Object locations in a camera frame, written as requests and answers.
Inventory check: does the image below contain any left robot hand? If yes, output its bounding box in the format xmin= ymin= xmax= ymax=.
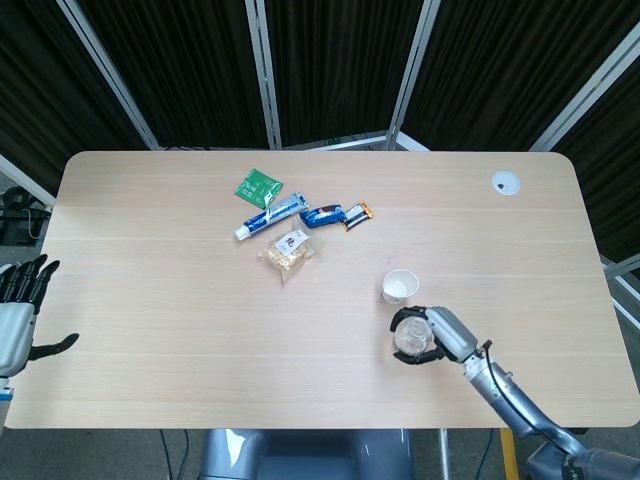
xmin=0 ymin=253 xmax=80 ymax=377

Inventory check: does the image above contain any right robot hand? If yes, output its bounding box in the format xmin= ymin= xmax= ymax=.
xmin=389 ymin=305 xmax=480 ymax=366

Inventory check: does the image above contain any transparent plastic water bottle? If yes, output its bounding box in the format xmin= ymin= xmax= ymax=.
xmin=391 ymin=313 xmax=434 ymax=358

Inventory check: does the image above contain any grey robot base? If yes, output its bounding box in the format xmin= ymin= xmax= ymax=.
xmin=198 ymin=428 xmax=417 ymax=480

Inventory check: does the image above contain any white paper cup blue flower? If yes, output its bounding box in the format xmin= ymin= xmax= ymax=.
xmin=382 ymin=268 xmax=420 ymax=305

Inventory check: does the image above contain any black equipment on floor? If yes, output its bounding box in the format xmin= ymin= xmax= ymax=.
xmin=0 ymin=186 xmax=52 ymax=247

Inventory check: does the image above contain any white table leg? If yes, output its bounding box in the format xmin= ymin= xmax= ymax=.
xmin=438 ymin=428 xmax=453 ymax=480

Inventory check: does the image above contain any black orange snack bar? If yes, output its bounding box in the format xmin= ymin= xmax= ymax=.
xmin=341 ymin=200 xmax=375 ymax=234

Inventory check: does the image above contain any blue cookie pack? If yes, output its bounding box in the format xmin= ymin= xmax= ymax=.
xmin=299 ymin=203 xmax=346 ymax=230

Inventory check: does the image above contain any clear bag of biscuits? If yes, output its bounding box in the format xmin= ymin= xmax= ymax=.
xmin=257 ymin=227 xmax=320 ymax=286

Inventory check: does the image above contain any blue white toothpaste tube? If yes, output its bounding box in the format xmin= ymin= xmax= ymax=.
xmin=234 ymin=192 xmax=310 ymax=242

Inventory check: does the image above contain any dark pleated partition panel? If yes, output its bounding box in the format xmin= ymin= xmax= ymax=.
xmin=77 ymin=0 xmax=269 ymax=150
xmin=401 ymin=0 xmax=640 ymax=152
xmin=553 ymin=74 xmax=640 ymax=264
xmin=0 ymin=0 xmax=151 ymax=201
xmin=263 ymin=0 xmax=426 ymax=149

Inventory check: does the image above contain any green sachet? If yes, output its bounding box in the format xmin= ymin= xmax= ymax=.
xmin=234 ymin=168 xmax=285 ymax=210

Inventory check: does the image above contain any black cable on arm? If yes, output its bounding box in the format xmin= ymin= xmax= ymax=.
xmin=481 ymin=339 xmax=579 ymax=454

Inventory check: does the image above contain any white partition frame post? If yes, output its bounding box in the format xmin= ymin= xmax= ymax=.
xmin=383 ymin=0 xmax=442 ymax=151
xmin=55 ymin=0 xmax=162 ymax=151
xmin=0 ymin=153 xmax=57 ymax=209
xmin=528 ymin=33 xmax=640 ymax=152
xmin=243 ymin=0 xmax=284 ymax=150

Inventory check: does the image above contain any white round cable grommet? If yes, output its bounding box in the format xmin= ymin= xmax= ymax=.
xmin=490 ymin=170 xmax=521 ymax=196

